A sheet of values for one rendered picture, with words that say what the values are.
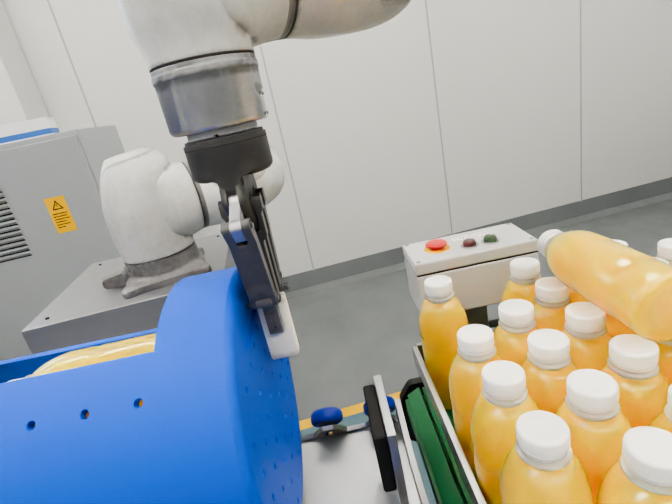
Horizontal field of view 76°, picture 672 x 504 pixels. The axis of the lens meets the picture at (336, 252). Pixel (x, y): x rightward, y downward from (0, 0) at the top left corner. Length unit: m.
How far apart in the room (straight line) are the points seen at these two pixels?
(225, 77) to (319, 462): 0.48
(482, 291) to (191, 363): 0.51
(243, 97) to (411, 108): 2.96
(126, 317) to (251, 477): 0.63
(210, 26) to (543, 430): 0.40
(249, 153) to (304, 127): 2.76
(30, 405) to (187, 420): 0.13
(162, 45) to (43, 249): 1.78
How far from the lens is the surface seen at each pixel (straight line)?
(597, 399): 0.43
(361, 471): 0.62
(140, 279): 0.99
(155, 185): 0.94
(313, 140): 3.15
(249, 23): 0.39
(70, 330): 1.00
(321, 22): 0.44
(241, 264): 0.39
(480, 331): 0.51
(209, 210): 0.97
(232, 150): 0.38
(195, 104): 0.37
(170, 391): 0.37
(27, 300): 2.22
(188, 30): 0.37
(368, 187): 3.27
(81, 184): 1.99
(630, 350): 0.49
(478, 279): 0.74
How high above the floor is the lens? 1.38
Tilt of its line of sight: 20 degrees down
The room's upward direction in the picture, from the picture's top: 12 degrees counter-clockwise
